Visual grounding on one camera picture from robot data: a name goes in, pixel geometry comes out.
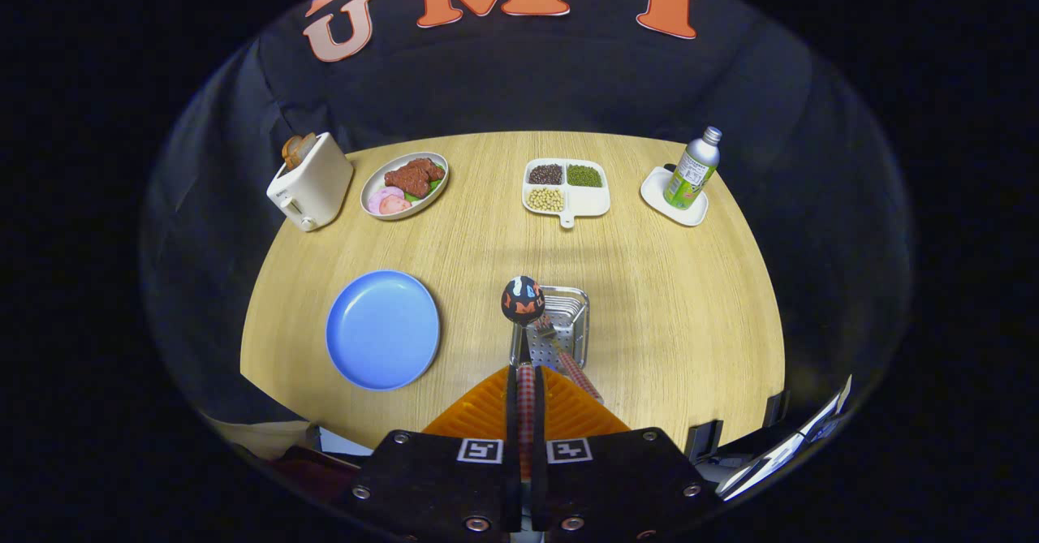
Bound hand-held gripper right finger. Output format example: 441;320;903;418
532;364;715;540

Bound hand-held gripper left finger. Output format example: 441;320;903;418
349;364;520;540

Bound fork with red checked handle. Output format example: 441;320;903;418
532;313;606;404

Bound spoon with red checked handle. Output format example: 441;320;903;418
500;275;546;479

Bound dark red cloth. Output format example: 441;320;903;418
272;446;362;499

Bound blue round plate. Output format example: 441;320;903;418
325;269;442;391

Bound perforated metal basket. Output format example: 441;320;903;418
509;285;591;373

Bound beige cloth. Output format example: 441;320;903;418
203;413;321;460

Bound white divided tray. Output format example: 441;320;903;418
522;157;612;229

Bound pink ham slices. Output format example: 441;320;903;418
368;187;412;216

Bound white square saucer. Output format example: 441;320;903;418
640;164;709;227

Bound green lettuce leaf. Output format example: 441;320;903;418
406;168;446;203

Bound beige round plate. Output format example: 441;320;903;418
360;151;450;221

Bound brown meat slices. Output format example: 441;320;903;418
384;157;446;198

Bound green label metal bottle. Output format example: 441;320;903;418
663;127;722;209

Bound cream toaster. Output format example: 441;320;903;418
266;131;355;232

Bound black backdrop cloth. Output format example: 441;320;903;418
138;0;914;414

